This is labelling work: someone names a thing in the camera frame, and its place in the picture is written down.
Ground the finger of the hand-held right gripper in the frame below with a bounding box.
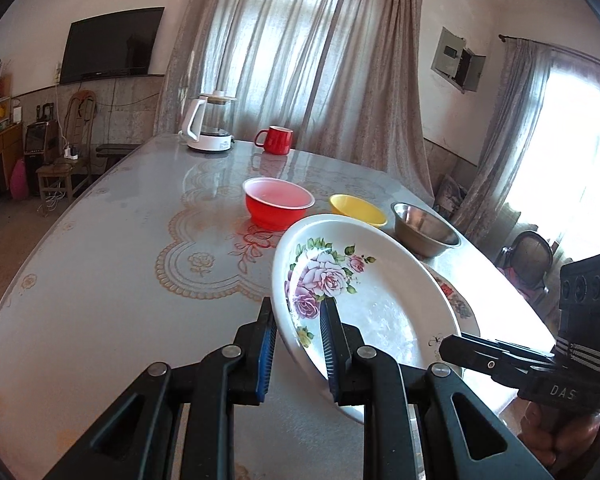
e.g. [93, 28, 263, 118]
[439, 334, 536, 386]
[497, 339, 556, 364]

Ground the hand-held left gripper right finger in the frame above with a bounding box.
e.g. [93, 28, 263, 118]
[319, 297, 556, 480]

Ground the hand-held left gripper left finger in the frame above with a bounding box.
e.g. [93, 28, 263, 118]
[45, 296, 279, 480]

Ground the floral plate with red marks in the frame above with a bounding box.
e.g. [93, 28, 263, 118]
[422, 262, 481, 341]

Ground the small rose print plate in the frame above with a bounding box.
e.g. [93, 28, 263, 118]
[271, 214, 462, 425]

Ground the stainless steel bowl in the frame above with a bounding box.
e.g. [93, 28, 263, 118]
[390, 202, 462, 258]

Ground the yellow bowl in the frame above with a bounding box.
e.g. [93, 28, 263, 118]
[329, 194, 388, 228]

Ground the red bowl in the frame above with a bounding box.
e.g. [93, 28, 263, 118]
[242, 176, 315, 231]

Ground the person's right hand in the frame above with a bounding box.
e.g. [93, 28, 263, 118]
[520, 402, 600, 478]

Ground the pink cloth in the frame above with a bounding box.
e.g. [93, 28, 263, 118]
[512, 267, 546, 296]

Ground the black mesh back chair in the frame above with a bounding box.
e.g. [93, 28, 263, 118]
[497, 230, 556, 306]

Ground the printed bag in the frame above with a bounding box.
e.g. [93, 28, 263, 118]
[435, 175, 468, 221]

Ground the narrow beige curtain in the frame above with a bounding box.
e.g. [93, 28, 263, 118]
[450, 37, 553, 241]

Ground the red mug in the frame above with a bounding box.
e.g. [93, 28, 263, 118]
[254, 125, 294, 155]

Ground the white electric kettle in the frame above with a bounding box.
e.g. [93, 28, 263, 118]
[178, 90, 237, 153]

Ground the dark bench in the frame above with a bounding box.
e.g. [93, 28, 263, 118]
[96, 143, 141, 168]

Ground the curtain rod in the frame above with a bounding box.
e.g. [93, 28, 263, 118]
[497, 34, 600, 68]

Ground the wooden chair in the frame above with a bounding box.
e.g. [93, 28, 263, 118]
[36, 90, 98, 201]

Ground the wide beige curtain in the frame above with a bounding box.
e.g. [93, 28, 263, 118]
[155, 0, 436, 206]

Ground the pink bag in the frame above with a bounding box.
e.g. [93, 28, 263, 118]
[11, 159, 28, 200]

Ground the grey electrical panel box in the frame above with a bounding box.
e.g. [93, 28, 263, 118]
[431, 26, 487, 93]

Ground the black speaker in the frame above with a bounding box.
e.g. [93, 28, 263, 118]
[24, 121, 61, 196]

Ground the wooden cabinet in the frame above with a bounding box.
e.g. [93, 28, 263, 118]
[0, 60, 25, 196]

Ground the black wall television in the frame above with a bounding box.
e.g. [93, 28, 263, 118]
[60, 7, 165, 85]

